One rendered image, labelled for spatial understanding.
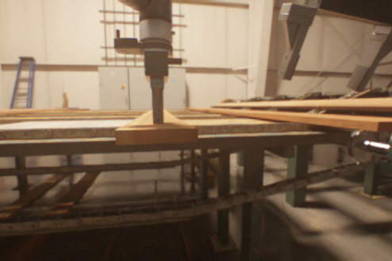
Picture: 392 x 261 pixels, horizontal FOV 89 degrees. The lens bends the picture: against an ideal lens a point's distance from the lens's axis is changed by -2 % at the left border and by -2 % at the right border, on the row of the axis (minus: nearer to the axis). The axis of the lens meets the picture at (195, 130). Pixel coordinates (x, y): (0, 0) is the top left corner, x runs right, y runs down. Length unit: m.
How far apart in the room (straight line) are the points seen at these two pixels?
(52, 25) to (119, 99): 2.93
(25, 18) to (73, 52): 1.54
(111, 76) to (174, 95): 1.82
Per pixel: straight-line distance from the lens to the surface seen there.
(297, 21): 0.35
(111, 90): 6.31
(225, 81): 7.20
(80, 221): 0.83
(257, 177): 0.91
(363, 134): 1.09
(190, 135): 0.39
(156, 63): 0.44
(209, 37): 7.29
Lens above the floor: 0.92
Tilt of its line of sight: 7 degrees down
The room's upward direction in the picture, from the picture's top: straight up
